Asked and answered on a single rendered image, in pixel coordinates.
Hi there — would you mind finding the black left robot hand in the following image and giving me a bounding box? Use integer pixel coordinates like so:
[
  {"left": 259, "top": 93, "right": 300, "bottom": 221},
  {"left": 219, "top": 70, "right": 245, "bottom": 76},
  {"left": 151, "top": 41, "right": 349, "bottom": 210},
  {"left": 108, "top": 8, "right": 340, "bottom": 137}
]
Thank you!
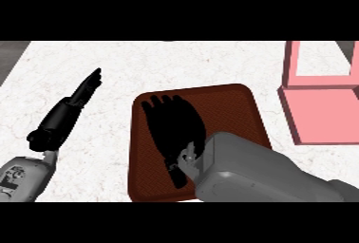
[{"left": 25, "top": 67, "right": 104, "bottom": 153}]

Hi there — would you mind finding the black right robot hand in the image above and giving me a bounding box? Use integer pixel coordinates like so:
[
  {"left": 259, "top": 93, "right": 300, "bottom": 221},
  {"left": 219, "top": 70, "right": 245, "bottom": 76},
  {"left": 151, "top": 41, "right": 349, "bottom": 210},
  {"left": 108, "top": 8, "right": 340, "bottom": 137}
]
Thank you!
[{"left": 141, "top": 94, "right": 207, "bottom": 190}]

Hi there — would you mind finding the pink cardboard box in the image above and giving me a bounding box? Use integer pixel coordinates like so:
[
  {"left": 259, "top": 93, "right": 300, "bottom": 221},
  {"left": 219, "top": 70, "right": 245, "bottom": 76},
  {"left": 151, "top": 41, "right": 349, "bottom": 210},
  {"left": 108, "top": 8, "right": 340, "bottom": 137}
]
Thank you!
[{"left": 276, "top": 41, "right": 359, "bottom": 146}]

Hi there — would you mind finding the brown tray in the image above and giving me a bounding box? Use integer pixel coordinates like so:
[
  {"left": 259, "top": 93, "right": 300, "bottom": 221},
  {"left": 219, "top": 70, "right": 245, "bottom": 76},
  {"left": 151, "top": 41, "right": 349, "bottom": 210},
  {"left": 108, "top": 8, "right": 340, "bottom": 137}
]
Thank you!
[{"left": 126, "top": 83, "right": 274, "bottom": 203}]

